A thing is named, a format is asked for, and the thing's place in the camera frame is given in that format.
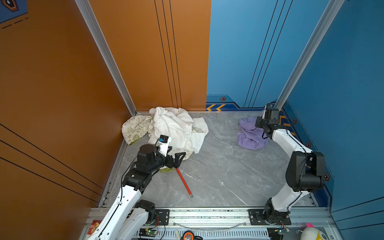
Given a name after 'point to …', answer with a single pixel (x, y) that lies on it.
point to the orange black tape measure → (188, 235)
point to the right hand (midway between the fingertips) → (260, 118)
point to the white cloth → (186, 133)
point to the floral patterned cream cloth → (133, 129)
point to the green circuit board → (147, 232)
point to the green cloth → (166, 169)
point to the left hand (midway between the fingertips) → (178, 149)
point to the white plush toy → (311, 233)
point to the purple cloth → (250, 136)
